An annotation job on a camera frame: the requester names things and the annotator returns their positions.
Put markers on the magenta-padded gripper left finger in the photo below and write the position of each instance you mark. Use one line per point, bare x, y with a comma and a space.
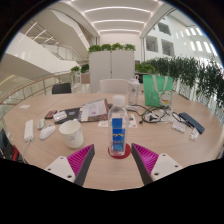
60, 166

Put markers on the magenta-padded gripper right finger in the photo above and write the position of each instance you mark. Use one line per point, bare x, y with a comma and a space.
165, 165

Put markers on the clear blue-labelled water bottle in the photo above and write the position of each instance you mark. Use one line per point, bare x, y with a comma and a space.
118, 133

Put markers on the white paper cup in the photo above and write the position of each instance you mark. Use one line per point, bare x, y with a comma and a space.
71, 133

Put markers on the white computer mouse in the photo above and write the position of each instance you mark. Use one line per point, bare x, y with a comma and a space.
47, 132

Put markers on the flat round red coaster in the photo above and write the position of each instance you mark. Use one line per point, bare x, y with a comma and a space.
127, 154

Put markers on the white packet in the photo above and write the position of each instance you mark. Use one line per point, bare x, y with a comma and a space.
179, 126
194, 133

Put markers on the small grey device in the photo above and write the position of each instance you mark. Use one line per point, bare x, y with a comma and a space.
41, 124

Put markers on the white power strip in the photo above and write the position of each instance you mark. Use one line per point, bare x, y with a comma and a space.
29, 130

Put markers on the dark blue flat case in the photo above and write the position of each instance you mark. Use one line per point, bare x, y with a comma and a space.
191, 122

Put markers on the small red and black box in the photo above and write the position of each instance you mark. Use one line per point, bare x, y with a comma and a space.
50, 114

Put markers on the black folder with white card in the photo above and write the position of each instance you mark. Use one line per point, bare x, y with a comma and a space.
71, 113

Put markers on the printed booklet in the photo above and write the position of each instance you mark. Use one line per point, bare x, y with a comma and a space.
93, 110

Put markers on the white paper slip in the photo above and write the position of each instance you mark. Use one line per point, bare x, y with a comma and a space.
24, 106

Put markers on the black chair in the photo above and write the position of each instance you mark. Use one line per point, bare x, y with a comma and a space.
61, 88

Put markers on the clear drinking flask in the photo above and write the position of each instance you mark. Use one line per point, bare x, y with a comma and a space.
133, 91

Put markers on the glass balustrade railing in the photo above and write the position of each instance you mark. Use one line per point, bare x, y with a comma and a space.
26, 90

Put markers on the row of green hedge plants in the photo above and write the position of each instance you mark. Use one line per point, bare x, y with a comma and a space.
186, 73

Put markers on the white chair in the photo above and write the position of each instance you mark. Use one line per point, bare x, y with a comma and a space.
113, 86

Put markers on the low planter with green plants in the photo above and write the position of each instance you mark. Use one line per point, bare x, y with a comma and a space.
80, 71

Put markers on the white cabinet topped with plants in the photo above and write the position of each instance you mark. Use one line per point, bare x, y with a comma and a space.
111, 68

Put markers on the ceiling strip lights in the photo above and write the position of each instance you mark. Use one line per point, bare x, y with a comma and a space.
116, 20

